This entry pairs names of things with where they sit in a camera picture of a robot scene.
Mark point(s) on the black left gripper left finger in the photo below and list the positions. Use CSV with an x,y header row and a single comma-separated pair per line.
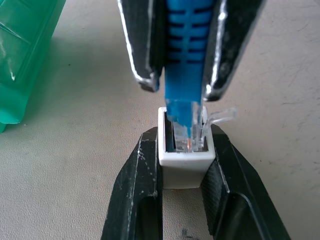
x,y
130,190

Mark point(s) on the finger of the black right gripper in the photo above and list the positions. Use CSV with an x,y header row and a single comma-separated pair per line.
x,y
230,37
142,37

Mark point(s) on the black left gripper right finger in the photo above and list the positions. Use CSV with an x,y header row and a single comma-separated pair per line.
x,y
237,190

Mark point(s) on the white network coupler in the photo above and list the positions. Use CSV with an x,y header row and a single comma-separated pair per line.
x,y
182,172

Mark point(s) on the green plastic bin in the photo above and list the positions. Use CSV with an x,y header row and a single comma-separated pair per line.
x,y
22,50

